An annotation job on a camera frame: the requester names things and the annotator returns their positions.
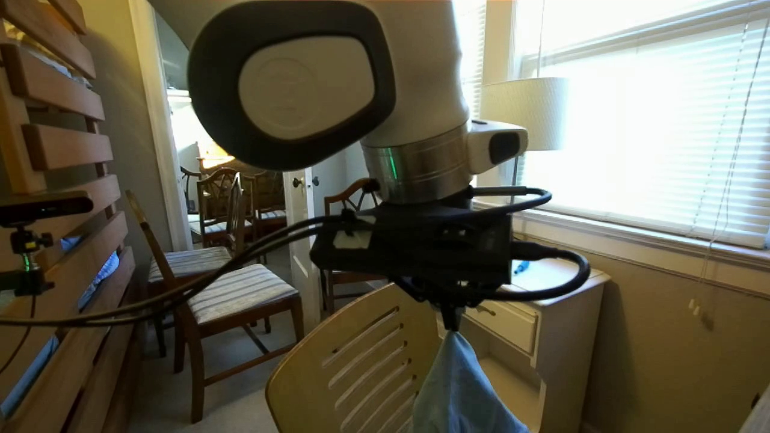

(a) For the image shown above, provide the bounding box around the blue cloth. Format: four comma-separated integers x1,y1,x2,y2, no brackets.
411,330,531,433

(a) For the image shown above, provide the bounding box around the light wooden slotted chair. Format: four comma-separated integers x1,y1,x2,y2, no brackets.
265,282,447,433

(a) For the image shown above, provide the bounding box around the wooden dining chair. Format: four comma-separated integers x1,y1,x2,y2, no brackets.
322,177,389,315

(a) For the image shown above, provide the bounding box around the nightstand drawer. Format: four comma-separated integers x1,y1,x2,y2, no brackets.
462,298,540,356

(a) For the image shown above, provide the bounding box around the white nightstand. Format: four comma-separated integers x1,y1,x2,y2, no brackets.
444,257,612,433

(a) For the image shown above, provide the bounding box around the white door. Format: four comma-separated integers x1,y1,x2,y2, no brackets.
283,167,327,333

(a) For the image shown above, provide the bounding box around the white table lamp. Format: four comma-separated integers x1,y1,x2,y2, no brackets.
479,76,571,189

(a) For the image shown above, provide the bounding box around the group of wooden dining chairs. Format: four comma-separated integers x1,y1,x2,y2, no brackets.
125,165,305,424

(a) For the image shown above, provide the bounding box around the window with white blinds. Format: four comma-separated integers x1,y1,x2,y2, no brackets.
511,0,770,251
452,0,487,119

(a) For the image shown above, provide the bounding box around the wooden slatted bed frame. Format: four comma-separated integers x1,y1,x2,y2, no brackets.
0,0,143,433

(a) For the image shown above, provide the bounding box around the camera on mount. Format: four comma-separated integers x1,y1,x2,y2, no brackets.
0,191,94,299

